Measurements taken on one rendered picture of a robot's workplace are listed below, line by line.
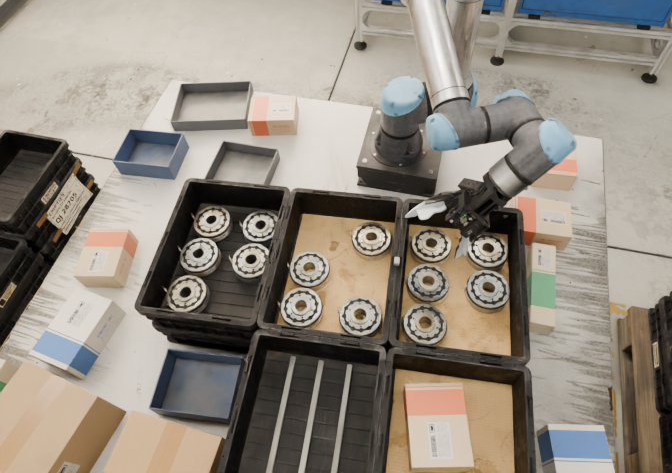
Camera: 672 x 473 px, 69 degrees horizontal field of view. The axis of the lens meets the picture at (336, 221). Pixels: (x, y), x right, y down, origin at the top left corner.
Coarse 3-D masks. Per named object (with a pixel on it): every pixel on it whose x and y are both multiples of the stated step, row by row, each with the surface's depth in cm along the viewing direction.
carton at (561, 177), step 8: (568, 160) 151; (576, 160) 150; (552, 168) 149; (560, 168) 149; (568, 168) 149; (576, 168) 149; (544, 176) 150; (552, 176) 149; (560, 176) 149; (568, 176) 148; (576, 176) 147; (536, 184) 154; (544, 184) 153; (552, 184) 152; (560, 184) 152; (568, 184) 151
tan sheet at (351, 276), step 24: (312, 216) 139; (312, 240) 134; (336, 240) 134; (336, 264) 130; (360, 264) 129; (384, 264) 129; (288, 288) 127; (336, 288) 126; (360, 288) 126; (384, 288) 125; (336, 312) 122
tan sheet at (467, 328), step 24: (408, 240) 132; (456, 240) 131; (504, 240) 131; (408, 264) 128; (456, 264) 128; (504, 264) 127; (456, 288) 124; (456, 312) 120; (480, 312) 120; (504, 312) 120; (456, 336) 117; (480, 336) 117; (504, 336) 116
